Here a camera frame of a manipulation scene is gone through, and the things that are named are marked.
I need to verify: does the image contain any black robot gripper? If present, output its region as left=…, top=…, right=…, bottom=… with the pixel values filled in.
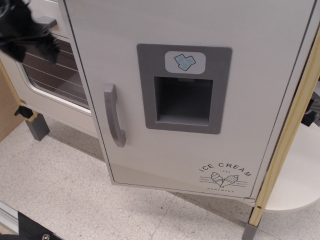
left=0, top=0, right=60, bottom=63

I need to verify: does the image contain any white toy fridge door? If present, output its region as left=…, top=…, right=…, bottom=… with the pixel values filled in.
left=61, top=0, right=320, bottom=202

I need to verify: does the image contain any white toy oven door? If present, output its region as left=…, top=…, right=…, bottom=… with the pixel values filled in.
left=0, top=0, right=98, bottom=137

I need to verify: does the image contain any light wooden side panel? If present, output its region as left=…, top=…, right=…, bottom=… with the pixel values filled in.
left=0, top=62, right=23, bottom=141

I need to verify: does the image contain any black clamp knob left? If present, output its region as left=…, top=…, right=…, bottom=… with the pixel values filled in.
left=14, top=105, right=34, bottom=119

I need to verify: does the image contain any grey left foot cap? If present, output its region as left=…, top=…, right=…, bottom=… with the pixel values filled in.
left=25, top=114, right=50, bottom=141

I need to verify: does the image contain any grey foot cap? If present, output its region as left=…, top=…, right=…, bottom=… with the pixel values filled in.
left=25, top=114, right=50, bottom=141
left=241, top=223, right=258, bottom=240

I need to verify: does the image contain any grey ice dispenser panel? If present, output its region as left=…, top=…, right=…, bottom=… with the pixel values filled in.
left=137, top=43, right=233, bottom=135

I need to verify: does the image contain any grey right foot cap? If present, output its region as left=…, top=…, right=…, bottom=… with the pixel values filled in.
left=241, top=223, right=258, bottom=240

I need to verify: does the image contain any grey oven door handle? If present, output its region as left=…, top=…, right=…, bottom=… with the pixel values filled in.
left=35, top=16, right=58, bottom=29

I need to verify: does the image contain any grey fridge door handle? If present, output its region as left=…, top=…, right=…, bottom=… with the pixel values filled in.
left=103, top=83, right=126, bottom=148

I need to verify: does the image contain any aluminium rail with black base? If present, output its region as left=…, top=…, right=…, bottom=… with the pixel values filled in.
left=0, top=201, right=63, bottom=240

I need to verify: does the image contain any wooden right frame post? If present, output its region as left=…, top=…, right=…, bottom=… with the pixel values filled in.
left=248, top=33, right=320, bottom=227

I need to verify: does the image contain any black grey bracket right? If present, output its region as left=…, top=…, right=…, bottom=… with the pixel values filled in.
left=301, top=81, right=320, bottom=127

